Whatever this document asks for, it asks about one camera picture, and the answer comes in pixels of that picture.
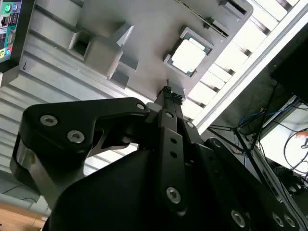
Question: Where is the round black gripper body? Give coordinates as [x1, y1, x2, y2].
[44, 153, 227, 231]

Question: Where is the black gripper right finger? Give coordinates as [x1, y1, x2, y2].
[169, 92, 308, 231]

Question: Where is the CPU with silver top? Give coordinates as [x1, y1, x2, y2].
[169, 36, 214, 78]

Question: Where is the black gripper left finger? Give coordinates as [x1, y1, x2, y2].
[9, 86, 190, 217]

